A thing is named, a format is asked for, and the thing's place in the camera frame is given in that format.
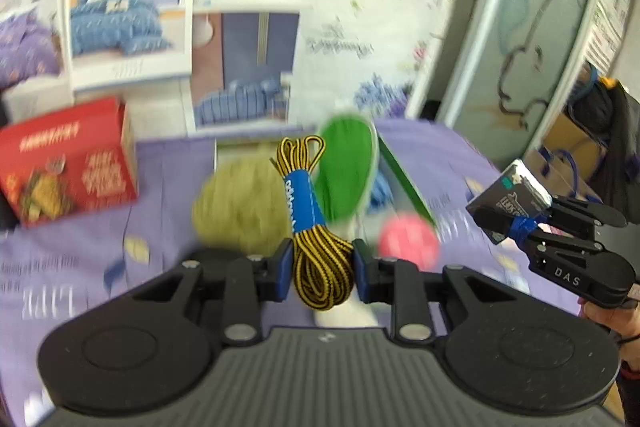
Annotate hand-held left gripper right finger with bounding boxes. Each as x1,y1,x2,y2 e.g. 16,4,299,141
351,238,531,343

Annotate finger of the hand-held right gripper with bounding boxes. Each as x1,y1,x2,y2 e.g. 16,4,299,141
547,196,629,240
502,216,608,258

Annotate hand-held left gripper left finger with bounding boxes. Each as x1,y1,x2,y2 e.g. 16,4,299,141
127,238,294,343

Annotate dark tissue pack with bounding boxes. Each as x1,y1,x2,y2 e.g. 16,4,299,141
465,159,555,246

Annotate yellow black shoelaces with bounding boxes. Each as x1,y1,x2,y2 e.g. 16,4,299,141
270,135,356,311

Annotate olive mesh bath loofah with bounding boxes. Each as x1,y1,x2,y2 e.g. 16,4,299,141
192,157,294,256

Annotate green cardboard box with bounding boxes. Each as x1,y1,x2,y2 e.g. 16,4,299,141
214,127,437,229

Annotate green plush slipper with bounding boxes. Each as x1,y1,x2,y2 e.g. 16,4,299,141
312,113,381,224

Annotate person's right forearm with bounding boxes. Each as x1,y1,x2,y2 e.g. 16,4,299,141
617,338,640,427

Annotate person's right hand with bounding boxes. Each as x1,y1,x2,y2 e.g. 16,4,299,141
579,297,640,344

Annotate clear jar with pink lid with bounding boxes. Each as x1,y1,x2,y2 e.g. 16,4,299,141
377,213,441,271

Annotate black backpack on chair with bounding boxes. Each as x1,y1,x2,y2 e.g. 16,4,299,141
600,79,640,228

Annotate black bag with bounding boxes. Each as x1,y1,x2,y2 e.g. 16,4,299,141
570,89,616,142

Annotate purple floral bedsheet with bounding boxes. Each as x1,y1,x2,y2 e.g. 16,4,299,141
0,119,621,427

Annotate glass door with cartoon bear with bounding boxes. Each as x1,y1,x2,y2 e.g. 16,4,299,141
435,0,617,158

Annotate striped bedding poster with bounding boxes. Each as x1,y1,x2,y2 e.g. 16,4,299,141
191,10,301,132

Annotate red printed carton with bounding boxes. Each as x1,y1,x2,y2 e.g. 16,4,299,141
0,97,140,228

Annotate blue bedding poster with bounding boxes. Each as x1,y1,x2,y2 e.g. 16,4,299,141
65,0,194,90

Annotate purple bedding poster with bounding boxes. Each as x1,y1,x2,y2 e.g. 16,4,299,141
0,0,74,108

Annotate brown paper bag blue handles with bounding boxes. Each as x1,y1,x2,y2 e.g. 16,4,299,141
522,147,602,204

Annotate floral plastic wall sheet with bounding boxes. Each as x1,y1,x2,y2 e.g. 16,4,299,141
192,0,466,128

